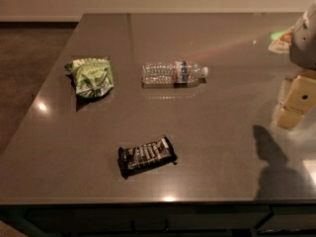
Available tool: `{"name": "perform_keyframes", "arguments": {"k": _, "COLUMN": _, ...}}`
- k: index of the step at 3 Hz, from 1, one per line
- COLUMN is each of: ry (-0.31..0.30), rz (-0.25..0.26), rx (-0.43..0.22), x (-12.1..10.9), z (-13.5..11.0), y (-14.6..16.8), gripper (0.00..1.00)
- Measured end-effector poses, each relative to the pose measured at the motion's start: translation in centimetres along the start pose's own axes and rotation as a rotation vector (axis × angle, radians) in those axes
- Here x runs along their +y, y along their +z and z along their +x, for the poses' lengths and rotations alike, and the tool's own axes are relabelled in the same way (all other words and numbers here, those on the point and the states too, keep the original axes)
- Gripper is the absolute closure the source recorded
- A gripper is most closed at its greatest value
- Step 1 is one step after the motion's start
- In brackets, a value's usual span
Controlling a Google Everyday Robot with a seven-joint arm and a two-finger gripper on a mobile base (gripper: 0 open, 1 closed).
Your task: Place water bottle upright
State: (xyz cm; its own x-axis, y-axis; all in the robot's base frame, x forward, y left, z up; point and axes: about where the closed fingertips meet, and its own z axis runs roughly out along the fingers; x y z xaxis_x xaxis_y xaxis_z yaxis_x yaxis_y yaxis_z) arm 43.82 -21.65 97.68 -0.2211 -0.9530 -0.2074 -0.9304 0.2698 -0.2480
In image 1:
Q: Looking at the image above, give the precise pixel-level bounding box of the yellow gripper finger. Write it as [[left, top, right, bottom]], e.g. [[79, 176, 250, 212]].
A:
[[272, 70, 316, 129], [269, 27, 293, 54]]

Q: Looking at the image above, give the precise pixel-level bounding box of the clear plastic water bottle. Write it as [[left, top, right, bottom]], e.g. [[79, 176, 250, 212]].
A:
[[142, 60, 208, 86]]

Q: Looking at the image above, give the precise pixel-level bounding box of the black candy bar wrapper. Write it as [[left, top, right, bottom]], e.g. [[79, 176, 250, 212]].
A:
[[118, 136, 178, 179]]

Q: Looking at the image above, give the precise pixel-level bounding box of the green crumpled snack bag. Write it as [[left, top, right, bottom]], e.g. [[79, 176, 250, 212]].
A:
[[65, 57, 114, 99]]

